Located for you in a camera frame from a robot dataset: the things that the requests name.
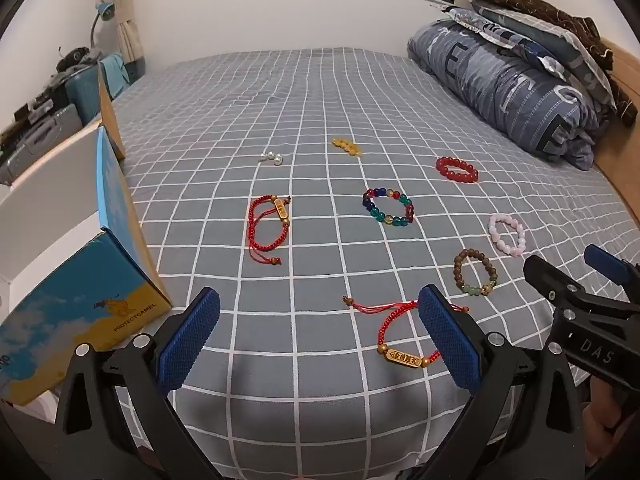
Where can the teal suitcase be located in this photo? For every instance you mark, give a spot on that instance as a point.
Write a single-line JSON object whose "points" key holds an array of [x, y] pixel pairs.
{"points": [[82, 95]]}

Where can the grey checked bed sheet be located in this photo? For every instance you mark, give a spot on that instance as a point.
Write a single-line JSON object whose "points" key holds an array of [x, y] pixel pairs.
{"points": [[320, 260]]}

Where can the folded blue grey quilt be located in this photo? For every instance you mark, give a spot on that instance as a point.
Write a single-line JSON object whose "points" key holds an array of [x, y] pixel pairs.
{"points": [[500, 85]]}

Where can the blue yellow cardboard box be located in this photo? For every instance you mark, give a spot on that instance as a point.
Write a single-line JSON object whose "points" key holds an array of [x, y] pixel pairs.
{"points": [[75, 300]]}

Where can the person's right hand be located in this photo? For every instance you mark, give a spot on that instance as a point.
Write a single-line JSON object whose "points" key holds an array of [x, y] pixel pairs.
{"points": [[610, 410]]}

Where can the grey suitcase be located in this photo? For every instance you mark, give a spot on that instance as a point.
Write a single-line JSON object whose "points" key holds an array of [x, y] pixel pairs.
{"points": [[40, 145]]}

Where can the dark bag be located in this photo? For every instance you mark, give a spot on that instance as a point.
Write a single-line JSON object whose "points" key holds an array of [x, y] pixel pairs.
{"points": [[75, 57]]}

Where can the dark cabinet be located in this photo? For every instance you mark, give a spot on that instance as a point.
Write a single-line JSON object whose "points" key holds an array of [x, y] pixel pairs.
{"points": [[136, 70]]}

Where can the dark clutter pile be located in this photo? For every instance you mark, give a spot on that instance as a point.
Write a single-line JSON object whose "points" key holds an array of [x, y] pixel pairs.
{"points": [[35, 107]]}

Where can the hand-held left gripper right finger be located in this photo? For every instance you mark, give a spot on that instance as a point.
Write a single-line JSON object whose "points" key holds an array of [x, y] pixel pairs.
{"points": [[445, 340]]}

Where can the brown blanket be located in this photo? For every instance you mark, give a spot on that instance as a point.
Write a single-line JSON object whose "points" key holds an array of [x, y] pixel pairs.
{"points": [[550, 10]]}

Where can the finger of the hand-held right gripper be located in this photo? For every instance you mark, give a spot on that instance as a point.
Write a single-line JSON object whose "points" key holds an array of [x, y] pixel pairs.
{"points": [[607, 265], [550, 282]]}

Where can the blue desk lamp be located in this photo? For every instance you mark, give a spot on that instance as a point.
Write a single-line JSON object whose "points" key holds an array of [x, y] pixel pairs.
{"points": [[104, 10]]}

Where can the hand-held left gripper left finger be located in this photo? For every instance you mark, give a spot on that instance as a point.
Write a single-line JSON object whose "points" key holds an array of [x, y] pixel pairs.
{"points": [[190, 340]]}

